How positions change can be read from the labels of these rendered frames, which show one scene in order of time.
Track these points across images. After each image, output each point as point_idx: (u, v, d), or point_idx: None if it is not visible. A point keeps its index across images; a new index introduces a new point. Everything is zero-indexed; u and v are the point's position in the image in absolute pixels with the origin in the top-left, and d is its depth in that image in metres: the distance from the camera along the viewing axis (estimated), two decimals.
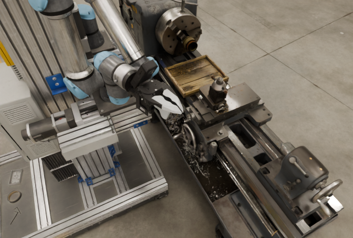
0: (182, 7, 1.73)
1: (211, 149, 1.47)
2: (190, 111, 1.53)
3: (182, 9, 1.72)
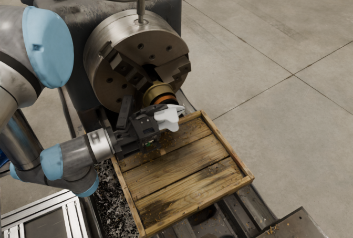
0: (138, 12, 0.69)
1: None
2: None
3: (142, 15, 0.68)
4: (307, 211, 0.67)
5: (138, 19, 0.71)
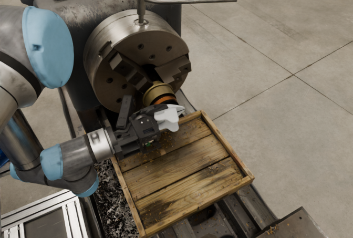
0: (141, 15, 0.68)
1: None
2: None
3: (142, 11, 0.69)
4: (307, 211, 0.67)
5: (139, 24, 0.69)
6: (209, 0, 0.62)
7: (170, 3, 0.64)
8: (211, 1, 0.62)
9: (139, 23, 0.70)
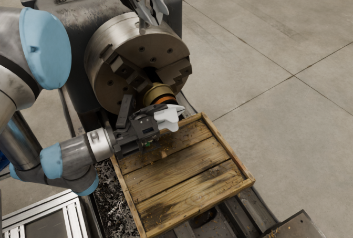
0: (137, 17, 0.68)
1: None
2: None
3: None
4: (308, 215, 0.67)
5: (136, 25, 0.70)
6: (144, 24, 0.52)
7: None
8: None
9: (138, 24, 0.70)
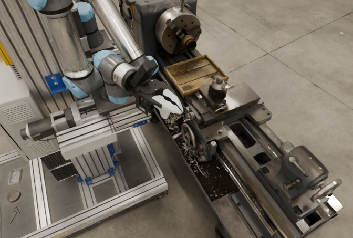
0: (183, 7, 1.73)
1: (210, 148, 1.46)
2: (189, 111, 1.53)
3: (180, 8, 1.72)
4: None
5: (183, 11, 1.74)
6: None
7: None
8: None
9: (183, 11, 1.74)
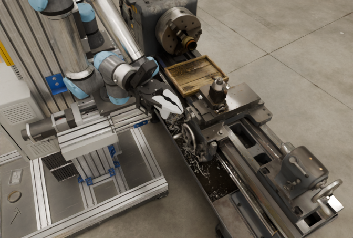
0: None
1: (211, 149, 1.47)
2: (190, 111, 1.53)
3: None
4: None
5: (184, 11, 1.75)
6: None
7: None
8: None
9: (183, 11, 1.74)
